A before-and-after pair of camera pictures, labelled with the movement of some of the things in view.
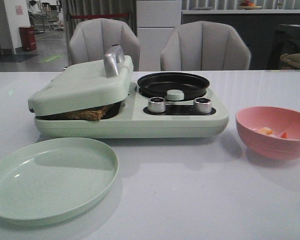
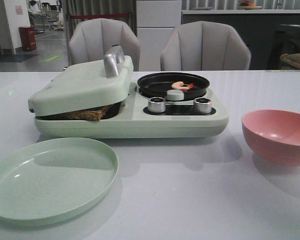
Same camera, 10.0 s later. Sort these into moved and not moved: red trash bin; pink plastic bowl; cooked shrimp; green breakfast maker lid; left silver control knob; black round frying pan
Moved: pink plastic bowl; cooked shrimp
Not moved: black round frying pan; green breakfast maker lid; red trash bin; left silver control knob
